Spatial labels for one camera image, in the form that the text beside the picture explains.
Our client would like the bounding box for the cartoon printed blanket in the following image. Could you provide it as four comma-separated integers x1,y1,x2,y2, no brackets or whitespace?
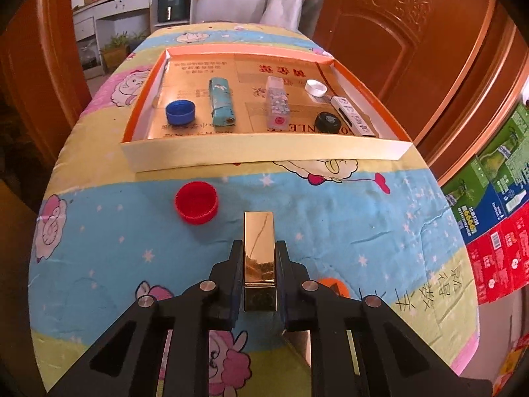
28,22,480,385

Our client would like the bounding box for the shiny gold rectangular bar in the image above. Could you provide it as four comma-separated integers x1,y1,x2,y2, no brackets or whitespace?
244,212,277,313

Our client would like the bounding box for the white kitchen counter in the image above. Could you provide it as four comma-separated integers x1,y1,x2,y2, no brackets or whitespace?
73,0,200,48

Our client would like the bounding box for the green blue beverage carton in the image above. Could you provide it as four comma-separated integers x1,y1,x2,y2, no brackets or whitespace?
475,105,529,218
441,174,510,245

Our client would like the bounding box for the clear water jug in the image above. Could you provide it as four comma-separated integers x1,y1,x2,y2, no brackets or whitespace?
79,41,102,72

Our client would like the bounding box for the red bottle cap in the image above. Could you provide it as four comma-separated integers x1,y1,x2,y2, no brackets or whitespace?
175,182,219,225

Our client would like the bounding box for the potted green plant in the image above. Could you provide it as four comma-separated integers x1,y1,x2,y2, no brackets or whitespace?
101,31,147,73

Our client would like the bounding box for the blue bottle cap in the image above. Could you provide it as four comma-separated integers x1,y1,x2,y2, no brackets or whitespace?
165,100,196,125

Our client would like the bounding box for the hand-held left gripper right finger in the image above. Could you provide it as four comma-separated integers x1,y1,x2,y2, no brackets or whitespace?
275,240,494,397

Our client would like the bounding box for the red beverage carton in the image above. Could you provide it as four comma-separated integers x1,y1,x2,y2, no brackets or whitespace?
466,207,529,306

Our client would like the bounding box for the gold cardboard tray box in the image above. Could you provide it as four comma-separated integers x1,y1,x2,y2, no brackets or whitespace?
121,47,414,173

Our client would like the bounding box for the yellow packaging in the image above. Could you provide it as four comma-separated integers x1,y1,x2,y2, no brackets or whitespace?
494,337,529,387

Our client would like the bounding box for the dark air fryer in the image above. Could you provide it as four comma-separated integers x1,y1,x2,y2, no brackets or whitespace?
157,0,191,23

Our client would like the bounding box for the carved wooden door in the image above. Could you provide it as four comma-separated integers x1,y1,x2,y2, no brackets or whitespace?
312,0,499,152

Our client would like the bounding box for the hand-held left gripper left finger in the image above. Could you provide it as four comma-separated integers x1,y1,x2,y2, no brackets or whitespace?
45,239,245,397

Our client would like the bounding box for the brown wooden panel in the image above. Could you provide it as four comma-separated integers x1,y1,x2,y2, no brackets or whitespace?
0,8,54,203

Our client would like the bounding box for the white cartoon print tube box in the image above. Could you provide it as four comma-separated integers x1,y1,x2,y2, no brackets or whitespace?
331,96,377,138

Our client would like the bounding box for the teal rectangular box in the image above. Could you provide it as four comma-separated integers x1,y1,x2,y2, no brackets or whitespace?
208,77,237,127

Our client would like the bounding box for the black round cap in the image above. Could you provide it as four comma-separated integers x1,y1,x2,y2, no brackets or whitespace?
315,111,342,134

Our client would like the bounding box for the white plastic bag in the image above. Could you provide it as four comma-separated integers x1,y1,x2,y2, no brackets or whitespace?
260,0,317,29

